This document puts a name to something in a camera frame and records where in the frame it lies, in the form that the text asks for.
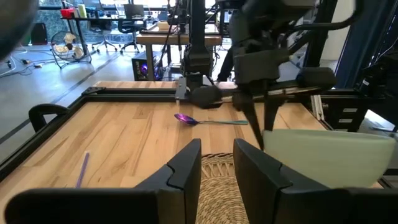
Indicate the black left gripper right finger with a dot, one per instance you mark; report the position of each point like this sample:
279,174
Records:
258,193

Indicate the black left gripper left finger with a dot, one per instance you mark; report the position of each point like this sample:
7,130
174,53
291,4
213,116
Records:
183,186

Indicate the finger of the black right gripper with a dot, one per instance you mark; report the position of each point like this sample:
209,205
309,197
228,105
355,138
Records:
271,115
250,119

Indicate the iridescent purple teal spoon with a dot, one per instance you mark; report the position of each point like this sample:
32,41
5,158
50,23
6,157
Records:
186,119

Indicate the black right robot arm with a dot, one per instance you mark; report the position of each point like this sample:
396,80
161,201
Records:
197,37

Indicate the round woven wicker placemat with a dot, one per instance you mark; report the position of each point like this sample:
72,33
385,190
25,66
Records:
217,193

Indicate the person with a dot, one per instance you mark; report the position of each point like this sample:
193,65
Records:
226,65

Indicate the silver aluminium extrusion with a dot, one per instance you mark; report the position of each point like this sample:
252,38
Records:
317,107

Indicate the light green plate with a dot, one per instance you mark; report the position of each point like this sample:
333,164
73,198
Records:
326,155

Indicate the dark blue partition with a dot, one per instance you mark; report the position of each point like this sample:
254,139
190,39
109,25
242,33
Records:
357,40

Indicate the wooden workbench table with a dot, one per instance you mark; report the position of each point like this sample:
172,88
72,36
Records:
164,39

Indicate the purple straw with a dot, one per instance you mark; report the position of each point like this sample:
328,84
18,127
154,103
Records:
82,169

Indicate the computer tower purple lights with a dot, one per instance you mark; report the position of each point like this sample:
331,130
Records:
141,67

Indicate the black office chair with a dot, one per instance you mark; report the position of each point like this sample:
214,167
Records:
130,29

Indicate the dark laptop screen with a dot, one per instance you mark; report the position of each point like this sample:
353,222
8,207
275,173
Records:
133,11

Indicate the grey office chair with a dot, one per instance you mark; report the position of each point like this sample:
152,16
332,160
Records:
104,31

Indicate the black office desk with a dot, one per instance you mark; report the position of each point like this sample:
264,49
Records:
93,19

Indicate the pale green white roll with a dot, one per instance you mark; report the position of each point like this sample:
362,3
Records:
82,11

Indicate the red box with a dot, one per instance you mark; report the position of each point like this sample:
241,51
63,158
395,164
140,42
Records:
66,13

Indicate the black bag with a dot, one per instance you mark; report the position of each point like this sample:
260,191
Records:
39,33

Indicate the black aluminium table frame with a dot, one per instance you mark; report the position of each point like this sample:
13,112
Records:
124,95

